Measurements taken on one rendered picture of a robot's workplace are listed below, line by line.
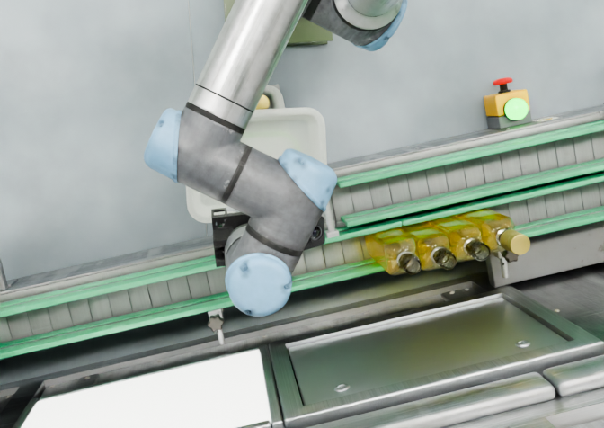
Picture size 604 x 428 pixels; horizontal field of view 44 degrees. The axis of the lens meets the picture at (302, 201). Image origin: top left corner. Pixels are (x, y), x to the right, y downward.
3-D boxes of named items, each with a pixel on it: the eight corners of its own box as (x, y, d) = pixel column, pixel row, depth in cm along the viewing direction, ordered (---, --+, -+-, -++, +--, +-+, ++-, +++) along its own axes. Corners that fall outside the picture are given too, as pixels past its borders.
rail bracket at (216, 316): (212, 334, 145) (211, 356, 131) (204, 299, 144) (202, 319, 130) (232, 328, 145) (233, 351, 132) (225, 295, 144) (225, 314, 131)
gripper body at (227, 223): (210, 205, 110) (211, 227, 99) (268, 199, 111) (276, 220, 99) (217, 254, 112) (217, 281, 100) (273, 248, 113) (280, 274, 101)
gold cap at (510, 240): (497, 248, 123) (507, 253, 119) (502, 227, 123) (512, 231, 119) (517, 252, 124) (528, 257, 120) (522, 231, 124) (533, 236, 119)
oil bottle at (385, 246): (368, 255, 146) (393, 280, 125) (361, 227, 145) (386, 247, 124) (395, 248, 146) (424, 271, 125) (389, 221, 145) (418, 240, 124)
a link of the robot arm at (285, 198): (258, 137, 83) (217, 223, 85) (347, 180, 85) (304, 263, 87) (259, 129, 91) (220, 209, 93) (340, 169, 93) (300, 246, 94)
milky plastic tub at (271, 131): (183, 113, 123) (181, 112, 115) (317, 107, 126) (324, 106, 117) (190, 217, 125) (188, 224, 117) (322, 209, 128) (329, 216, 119)
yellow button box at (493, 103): (487, 129, 159) (500, 129, 151) (481, 93, 158) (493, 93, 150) (518, 121, 159) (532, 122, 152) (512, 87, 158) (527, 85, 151)
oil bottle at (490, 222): (452, 236, 147) (491, 256, 126) (448, 208, 146) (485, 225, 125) (479, 229, 148) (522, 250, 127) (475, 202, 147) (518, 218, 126)
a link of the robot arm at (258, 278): (308, 269, 85) (275, 333, 87) (297, 242, 96) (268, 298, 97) (246, 242, 84) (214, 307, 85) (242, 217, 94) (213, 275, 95)
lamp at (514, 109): (505, 122, 151) (510, 122, 148) (501, 100, 151) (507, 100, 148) (526, 118, 152) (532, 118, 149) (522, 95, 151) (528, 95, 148)
